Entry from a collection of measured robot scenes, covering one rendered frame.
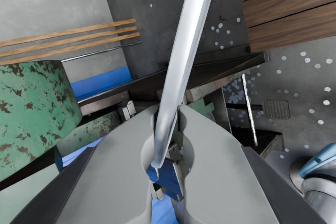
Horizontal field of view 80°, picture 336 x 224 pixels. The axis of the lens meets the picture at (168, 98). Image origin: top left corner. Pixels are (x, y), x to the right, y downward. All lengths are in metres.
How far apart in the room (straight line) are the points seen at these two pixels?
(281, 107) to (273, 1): 0.51
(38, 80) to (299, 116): 1.17
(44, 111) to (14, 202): 0.30
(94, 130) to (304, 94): 1.05
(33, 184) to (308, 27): 0.92
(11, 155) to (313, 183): 0.58
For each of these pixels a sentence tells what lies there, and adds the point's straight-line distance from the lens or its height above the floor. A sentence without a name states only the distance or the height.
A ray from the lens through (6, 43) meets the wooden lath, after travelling 1.71.
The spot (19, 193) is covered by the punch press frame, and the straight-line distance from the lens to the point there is 0.71.
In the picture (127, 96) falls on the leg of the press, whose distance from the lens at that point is 1.12.
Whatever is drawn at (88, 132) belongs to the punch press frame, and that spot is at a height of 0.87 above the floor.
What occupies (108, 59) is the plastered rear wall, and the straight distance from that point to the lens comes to 2.15.
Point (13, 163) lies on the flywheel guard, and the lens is 0.45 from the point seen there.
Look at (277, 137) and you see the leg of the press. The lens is 1.35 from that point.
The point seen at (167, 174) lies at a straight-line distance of 0.76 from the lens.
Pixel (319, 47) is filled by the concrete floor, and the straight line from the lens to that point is 1.15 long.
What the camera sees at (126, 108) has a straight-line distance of 0.88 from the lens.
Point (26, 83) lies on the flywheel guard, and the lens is 0.48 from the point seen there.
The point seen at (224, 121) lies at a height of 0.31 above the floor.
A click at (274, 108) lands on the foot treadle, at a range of 1.12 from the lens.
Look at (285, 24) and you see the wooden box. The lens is 0.80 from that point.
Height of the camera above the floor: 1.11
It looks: 37 degrees down
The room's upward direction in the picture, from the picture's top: 116 degrees counter-clockwise
